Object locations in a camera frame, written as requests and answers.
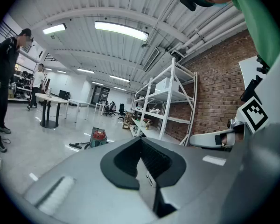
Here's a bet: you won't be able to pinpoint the person's green shirt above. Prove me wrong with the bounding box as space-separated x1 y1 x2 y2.
228 0 280 66

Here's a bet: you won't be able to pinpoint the black equipment case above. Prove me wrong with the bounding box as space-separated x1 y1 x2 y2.
58 90 71 100

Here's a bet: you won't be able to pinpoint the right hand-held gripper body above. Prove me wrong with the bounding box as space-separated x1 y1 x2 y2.
228 96 270 135

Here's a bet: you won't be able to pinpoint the black head camera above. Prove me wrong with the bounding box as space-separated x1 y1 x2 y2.
179 0 198 12

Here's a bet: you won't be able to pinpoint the round wooden table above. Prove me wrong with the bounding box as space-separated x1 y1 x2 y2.
34 92 70 129

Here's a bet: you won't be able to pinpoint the red vacuum cleaner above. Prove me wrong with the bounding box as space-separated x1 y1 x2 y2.
69 126 109 150

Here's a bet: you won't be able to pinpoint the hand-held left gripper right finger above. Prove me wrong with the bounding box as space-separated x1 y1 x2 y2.
140 136 245 219

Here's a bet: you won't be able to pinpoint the white ceiling pipes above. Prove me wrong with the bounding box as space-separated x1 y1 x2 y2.
171 1 248 56

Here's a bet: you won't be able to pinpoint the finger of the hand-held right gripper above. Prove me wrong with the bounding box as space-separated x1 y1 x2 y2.
189 127 236 149

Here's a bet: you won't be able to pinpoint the small white table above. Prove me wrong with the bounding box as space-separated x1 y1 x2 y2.
94 102 111 116

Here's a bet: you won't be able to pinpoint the white storage shelf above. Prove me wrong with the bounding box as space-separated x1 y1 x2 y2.
7 69 35 102

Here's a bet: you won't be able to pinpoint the ceiling air vent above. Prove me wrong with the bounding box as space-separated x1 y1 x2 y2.
142 46 161 73

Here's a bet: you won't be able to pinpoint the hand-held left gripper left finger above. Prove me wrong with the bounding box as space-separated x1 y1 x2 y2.
23 136 161 224

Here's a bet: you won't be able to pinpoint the white rectangular table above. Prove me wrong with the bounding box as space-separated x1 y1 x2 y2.
64 98 91 123

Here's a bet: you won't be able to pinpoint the white shelving rack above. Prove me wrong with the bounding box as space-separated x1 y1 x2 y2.
130 56 198 147

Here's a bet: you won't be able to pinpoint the black office chair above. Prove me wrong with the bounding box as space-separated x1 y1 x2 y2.
118 103 126 119
103 101 118 117

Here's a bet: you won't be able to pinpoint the white cardboard box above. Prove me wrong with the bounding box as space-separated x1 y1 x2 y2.
155 77 179 93

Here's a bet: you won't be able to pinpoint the person's right hand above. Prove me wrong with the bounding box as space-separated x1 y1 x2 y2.
220 133 245 148

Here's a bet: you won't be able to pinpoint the wooden cart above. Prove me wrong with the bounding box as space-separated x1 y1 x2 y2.
122 111 134 130

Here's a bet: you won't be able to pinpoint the ceiling light strips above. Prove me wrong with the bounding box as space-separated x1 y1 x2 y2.
42 20 150 91

